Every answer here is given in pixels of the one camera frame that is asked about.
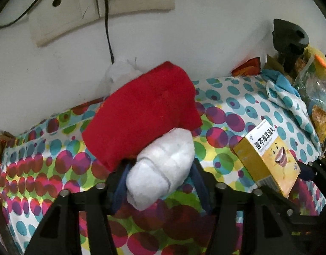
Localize red snack packet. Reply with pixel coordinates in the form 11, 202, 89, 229
231, 58, 260, 76

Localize red cloth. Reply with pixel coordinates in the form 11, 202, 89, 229
81, 61, 203, 171

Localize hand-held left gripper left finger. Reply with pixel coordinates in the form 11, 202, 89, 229
23, 162, 132, 255

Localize white round-hole wall plate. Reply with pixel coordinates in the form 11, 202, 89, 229
27, 0, 101, 47

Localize red candy wrapper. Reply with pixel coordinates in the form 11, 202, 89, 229
0, 131, 17, 165

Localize thin black cable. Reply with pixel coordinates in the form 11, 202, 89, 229
0, 0, 60, 30

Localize orange plastic piece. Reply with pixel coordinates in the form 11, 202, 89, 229
314, 54, 326, 81

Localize polka dot tablecloth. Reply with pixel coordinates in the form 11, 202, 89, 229
0, 70, 326, 255

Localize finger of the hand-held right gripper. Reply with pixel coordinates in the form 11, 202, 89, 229
269, 191, 326, 234
299, 157, 326, 181

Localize black plastic clamp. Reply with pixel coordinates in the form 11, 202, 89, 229
272, 18, 310, 71

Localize blue cloth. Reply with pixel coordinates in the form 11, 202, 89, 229
267, 72, 302, 107

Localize yellow cardboard box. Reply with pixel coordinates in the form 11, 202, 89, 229
233, 119, 301, 198

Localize white sock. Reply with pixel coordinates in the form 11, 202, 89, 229
126, 127, 195, 211

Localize clear bag of snacks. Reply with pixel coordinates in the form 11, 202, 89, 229
293, 45, 326, 144

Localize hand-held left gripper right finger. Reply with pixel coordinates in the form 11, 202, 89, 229
191, 158, 299, 255

